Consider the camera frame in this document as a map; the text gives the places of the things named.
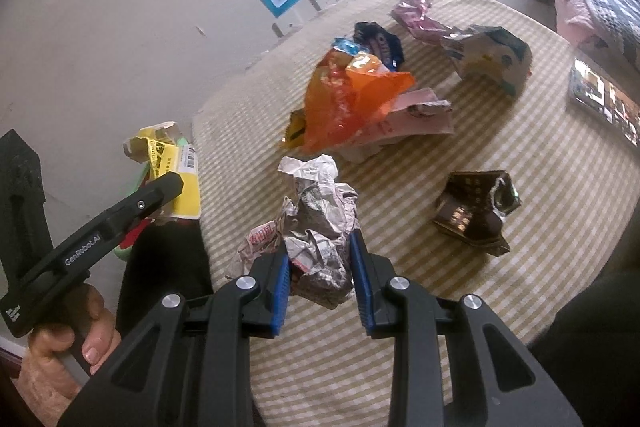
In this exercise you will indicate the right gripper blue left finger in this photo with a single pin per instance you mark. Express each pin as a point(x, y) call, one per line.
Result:
point(280, 291)

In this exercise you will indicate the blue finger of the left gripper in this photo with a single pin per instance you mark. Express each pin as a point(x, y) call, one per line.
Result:
point(98, 237)

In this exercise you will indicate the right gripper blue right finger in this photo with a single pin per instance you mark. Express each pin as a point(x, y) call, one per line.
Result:
point(360, 263)

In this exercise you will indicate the silver newspaper wad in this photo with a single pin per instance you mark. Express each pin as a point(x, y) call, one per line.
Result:
point(313, 225)

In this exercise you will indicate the dark brown foil wrapper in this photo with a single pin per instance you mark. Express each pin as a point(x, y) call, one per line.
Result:
point(473, 207)

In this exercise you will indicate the yellow snack box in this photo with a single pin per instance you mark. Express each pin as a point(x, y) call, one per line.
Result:
point(164, 149)

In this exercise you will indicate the orange snack bag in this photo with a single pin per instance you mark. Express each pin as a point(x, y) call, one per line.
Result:
point(347, 92)

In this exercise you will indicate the small yellow wrapper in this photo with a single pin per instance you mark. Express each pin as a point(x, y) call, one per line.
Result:
point(294, 135)

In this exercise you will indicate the person's left hand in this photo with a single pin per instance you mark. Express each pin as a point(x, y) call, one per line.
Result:
point(86, 307)

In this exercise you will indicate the red bin green rim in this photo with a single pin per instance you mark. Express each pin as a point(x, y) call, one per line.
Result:
point(123, 250)

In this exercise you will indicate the beige checkered tablecloth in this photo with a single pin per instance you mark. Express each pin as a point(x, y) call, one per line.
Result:
point(579, 183)

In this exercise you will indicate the pink paper sheet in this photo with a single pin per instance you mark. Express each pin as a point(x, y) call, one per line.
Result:
point(417, 112)

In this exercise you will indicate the dark blue cookie wrapper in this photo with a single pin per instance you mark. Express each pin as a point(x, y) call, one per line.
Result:
point(372, 38)

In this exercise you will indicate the white blue crumpled bag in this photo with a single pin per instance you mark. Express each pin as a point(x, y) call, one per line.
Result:
point(491, 53)

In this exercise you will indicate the purple foil wrapper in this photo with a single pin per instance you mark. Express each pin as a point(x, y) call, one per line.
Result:
point(413, 16)

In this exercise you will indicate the smartphone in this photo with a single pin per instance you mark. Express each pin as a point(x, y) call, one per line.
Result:
point(604, 100)

